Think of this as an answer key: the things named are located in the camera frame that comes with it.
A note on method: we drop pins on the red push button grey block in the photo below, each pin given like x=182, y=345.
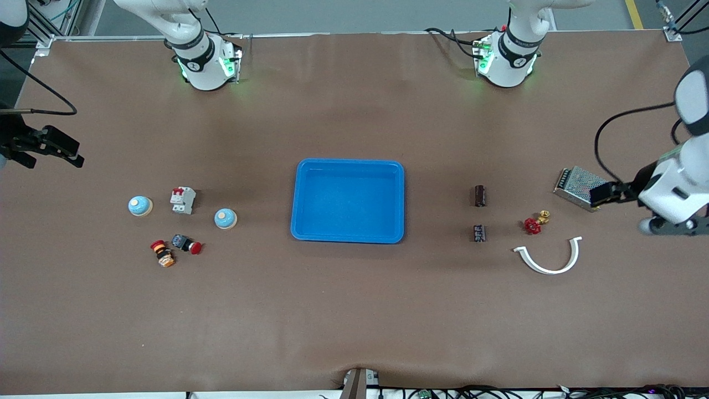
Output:
x=185, y=244

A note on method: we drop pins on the metal mesh power supply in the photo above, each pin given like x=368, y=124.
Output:
x=576, y=183

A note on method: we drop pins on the orange emergency stop button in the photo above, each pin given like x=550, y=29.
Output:
x=163, y=254

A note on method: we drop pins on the brown table cover sheet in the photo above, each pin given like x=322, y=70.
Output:
x=354, y=310

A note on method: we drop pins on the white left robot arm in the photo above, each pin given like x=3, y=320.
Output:
x=515, y=55

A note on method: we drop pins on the blue plastic tray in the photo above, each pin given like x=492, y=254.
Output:
x=349, y=205

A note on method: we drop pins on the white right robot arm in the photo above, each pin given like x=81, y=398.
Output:
x=199, y=61

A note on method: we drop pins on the table edge clamp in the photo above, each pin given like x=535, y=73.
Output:
x=357, y=385

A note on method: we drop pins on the blue dome call bell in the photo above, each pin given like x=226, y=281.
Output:
x=225, y=219
x=140, y=205

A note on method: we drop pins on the white circuit breaker red switch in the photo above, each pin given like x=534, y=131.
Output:
x=183, y=200

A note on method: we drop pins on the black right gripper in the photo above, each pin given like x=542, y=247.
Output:
x=12, y=137

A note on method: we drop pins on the white curved plastic bracket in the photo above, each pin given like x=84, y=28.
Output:
x=575, y=254

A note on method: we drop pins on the dark capacitor with white print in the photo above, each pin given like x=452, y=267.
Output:
x=479, y=233

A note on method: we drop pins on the brown cylindrical capacitor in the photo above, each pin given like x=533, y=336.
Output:
x=480, y=195

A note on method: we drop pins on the aluminium frame post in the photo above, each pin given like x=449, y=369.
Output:
x=673, y=34
x=39, y=27

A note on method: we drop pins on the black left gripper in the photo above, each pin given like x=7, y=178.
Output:
x=641, y=179

